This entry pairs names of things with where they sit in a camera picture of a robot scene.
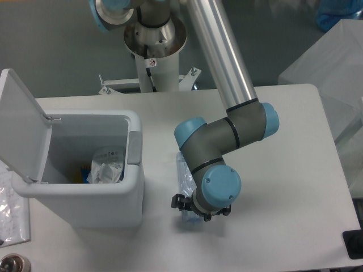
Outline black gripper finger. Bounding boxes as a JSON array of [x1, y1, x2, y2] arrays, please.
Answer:
[[203, 205, 231, 222], [171, 194, 192, 211]]

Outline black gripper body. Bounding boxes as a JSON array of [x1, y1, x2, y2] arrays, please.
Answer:
[[187, 197, 224, 220]]

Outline clear plastic water bottle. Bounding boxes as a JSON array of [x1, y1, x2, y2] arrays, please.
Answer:
[[176, 152, 203, 227]]

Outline white plastic wrapper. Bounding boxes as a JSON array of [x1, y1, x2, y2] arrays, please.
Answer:
[[86, 146, 125, 184]]

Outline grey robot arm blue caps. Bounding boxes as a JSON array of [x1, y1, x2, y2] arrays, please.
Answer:
[[88, 1, 280, 222]]

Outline white trash can open lid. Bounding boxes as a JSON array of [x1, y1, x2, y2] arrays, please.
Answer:
[[1, 69, 145, 228]]

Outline blue orange snack bag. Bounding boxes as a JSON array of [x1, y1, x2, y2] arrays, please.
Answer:
[[80, 165, 91, 184]]

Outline black device at table edge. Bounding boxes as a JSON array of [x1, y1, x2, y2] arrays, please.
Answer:
[[343, 229, 362, 260]]

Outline clear plastic document sleeve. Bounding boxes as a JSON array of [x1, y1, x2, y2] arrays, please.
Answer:
[[1, 161, 31, 248]]

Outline round metal connector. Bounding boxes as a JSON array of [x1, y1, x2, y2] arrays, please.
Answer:
[[1, 253, 32, 272]]

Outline blue water jug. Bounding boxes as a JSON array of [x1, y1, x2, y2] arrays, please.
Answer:
[[315, 0, 362, 32]]

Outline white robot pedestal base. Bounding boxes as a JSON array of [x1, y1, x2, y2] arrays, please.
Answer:
[[99, 15, 201, 95]]

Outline black cable on pedestal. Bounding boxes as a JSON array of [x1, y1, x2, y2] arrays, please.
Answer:
[[143, 44, 158, 93]]

